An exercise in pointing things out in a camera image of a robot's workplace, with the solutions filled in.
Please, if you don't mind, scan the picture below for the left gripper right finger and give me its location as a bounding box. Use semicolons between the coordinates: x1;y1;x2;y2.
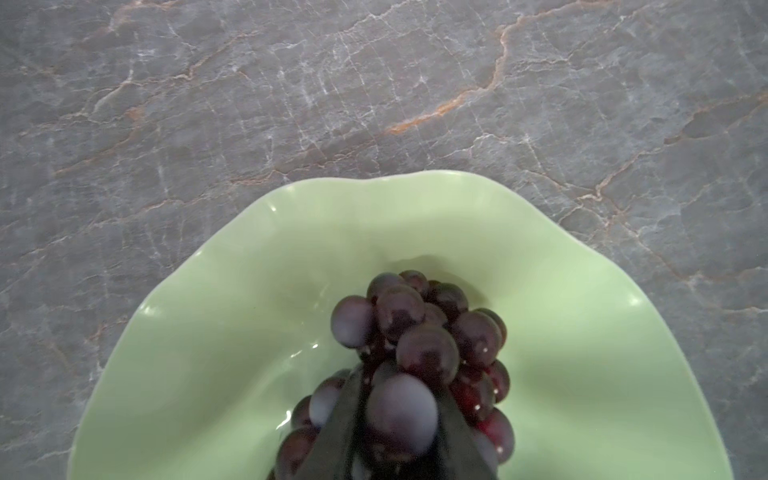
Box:
433;386;497;480

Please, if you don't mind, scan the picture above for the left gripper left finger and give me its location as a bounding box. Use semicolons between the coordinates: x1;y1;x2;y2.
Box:
295;365;366;480

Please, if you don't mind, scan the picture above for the dark purple grape bunch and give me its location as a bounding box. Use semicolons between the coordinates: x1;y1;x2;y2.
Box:
270;270;515;479

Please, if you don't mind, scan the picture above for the light green wavy bowl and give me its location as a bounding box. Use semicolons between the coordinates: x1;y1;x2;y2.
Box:
68;171;732;479

